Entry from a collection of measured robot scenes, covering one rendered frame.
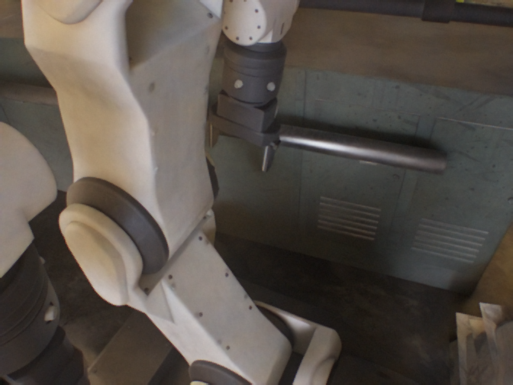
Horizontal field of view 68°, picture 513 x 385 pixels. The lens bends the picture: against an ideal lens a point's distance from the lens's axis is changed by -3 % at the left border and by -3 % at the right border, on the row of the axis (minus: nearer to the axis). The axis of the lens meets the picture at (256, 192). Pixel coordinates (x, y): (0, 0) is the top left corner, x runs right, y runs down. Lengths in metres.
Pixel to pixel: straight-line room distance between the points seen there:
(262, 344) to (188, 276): 0.18
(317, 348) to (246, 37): 0.48
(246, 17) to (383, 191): 0.63
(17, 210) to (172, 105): 0.18
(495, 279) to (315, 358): 0.79
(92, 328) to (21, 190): 0.95
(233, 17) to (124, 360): 0.67
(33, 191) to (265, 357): 0.49
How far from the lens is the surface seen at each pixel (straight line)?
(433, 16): 0.81
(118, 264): 0.45
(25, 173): 0.26
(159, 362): 0.86
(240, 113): 0.61
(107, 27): 0.29
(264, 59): 0.55
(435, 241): 1.10
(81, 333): 1.19
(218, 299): 0.60
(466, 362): 1.08
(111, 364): 0.88
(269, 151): 0.64
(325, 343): 0.69
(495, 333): 1.00
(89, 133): 0.42
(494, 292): 1.31
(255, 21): 0.50
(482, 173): 0.97
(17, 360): 0.33
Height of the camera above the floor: 0.94
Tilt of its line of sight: 40 degrees down
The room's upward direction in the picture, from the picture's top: 2 degrees counter-clockwise
